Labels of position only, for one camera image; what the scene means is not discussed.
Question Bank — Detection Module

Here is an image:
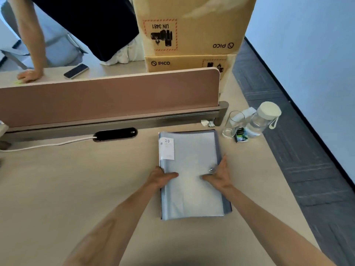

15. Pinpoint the blue clear-cover document folder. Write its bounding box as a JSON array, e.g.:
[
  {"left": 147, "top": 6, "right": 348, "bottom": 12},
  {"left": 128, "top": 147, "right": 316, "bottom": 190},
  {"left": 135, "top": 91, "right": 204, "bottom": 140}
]
[{"left": 158, "top": 129, "right": 233, "bottom": 221}]

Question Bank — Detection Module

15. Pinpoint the person's left hand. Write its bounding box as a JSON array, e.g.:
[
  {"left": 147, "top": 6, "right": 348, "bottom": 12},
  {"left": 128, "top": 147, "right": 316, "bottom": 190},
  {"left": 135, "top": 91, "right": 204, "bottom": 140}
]
[{"left": 146, "top": 166, "right": 179, "bottom": 191}]

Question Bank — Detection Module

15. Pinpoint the person's right forearm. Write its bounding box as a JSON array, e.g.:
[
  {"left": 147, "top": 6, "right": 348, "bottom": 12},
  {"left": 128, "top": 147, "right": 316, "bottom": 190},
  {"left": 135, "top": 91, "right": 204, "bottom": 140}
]
[{"left": 220, "top": 185, "right": 337, "bottom": 266}]

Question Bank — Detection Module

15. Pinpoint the grey office chair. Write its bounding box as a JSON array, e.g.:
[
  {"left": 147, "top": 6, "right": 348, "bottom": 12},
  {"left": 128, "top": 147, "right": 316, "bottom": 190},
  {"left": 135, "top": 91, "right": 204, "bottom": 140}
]
[{"left": 0, "top": 0, "right": 89, "bottom": 70}]

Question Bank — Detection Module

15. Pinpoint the person's left forearm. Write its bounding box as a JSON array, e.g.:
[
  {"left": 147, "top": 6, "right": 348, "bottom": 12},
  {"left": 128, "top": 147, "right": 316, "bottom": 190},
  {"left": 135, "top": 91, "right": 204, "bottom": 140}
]
[{"left": 63, "top": 180, "right": 163, "bottom": 266}]

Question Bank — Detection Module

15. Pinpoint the black cable grommet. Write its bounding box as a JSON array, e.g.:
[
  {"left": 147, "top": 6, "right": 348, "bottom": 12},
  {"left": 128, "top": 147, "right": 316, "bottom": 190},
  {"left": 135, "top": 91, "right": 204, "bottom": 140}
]
[{"left": 93, "top": 127, "right": 138, "bottom": 142}]

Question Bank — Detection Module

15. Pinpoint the grey divider base rail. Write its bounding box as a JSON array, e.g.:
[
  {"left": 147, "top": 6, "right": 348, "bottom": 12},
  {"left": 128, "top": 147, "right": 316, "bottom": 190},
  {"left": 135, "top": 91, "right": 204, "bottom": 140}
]
[{"left": 0, "top": 101, "right": 230, "bottom": 150}]

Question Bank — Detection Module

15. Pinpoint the large cardboard box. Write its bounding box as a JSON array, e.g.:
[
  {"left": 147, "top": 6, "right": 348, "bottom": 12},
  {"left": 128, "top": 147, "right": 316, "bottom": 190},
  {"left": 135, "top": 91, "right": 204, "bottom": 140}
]
[{"left": 131, "top": 0, "right": 258, "bottom": 56}]

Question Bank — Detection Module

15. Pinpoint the smartphone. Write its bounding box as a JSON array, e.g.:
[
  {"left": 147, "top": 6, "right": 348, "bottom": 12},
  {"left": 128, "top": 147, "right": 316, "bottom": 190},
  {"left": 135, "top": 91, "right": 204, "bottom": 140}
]
[{"left": 63, "top": 64, "right": 90, "bottom": 80}]

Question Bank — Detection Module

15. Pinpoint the white cable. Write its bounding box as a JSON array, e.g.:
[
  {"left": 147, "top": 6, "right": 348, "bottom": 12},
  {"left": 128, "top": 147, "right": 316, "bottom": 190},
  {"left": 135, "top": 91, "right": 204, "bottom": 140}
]
[{"left": 0, "top": 136, "right": 97, "bottom": 153}]

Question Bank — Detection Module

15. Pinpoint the small cardboard box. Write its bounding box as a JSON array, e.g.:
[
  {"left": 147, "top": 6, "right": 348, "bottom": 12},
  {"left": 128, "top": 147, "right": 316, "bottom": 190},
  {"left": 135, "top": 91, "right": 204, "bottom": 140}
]
[{"left": 144, "top": 54, "right": 237, "bottom": 94}]

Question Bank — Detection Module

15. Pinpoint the clear drinking glass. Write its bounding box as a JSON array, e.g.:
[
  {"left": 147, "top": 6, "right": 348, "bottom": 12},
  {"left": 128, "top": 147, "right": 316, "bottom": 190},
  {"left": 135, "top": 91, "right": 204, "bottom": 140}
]
[{"left": 222, "top": 111, "right": 246, "bottom": 139}]

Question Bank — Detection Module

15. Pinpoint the small dark green packet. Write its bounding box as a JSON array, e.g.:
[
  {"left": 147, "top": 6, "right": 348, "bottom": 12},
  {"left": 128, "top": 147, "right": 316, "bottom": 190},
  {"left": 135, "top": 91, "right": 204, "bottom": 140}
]
[{"left": 234, "top": 127, "right": 248, "bottom": 143}]

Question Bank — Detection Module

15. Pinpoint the white cloth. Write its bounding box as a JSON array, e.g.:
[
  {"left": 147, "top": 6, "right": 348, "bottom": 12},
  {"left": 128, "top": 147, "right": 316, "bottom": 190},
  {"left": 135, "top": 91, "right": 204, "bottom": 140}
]
[{"left": 100, "top": 39, "right": 145, "bottom": 66}]

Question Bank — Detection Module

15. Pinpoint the pink desk divider panel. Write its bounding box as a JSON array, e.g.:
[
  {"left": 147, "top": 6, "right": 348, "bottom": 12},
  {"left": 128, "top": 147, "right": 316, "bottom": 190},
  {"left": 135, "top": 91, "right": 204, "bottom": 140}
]
[{"left": 0, "top": 67, "right": 221, "bottom": 128}]

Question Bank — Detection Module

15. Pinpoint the white label sticker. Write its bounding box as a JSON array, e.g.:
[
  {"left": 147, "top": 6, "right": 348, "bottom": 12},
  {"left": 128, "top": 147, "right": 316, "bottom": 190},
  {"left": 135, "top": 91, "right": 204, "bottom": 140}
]
[{"left": 159, "top": 137, "right": 175, "bottom": 161}]

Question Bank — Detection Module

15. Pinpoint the person's right hand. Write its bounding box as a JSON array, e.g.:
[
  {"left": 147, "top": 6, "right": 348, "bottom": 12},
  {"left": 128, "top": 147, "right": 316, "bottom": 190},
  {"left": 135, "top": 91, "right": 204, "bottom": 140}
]
[{"left": 202, "top": 155, "right": 233, "bottom": 192}]

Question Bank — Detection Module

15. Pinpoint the clear water bottle white lid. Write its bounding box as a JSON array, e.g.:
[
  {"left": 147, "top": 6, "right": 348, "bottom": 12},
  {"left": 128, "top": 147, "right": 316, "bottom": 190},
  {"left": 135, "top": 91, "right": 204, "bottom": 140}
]
[{"left": 245, "top": 101, "right": 282, "bottom": 138}]

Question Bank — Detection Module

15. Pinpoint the white tissue pack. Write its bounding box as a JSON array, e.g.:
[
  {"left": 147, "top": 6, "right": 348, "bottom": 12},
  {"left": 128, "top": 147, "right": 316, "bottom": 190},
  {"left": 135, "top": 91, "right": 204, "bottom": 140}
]
[{"left": 229, "top": 107, "right": 257, "bottom": 128}]

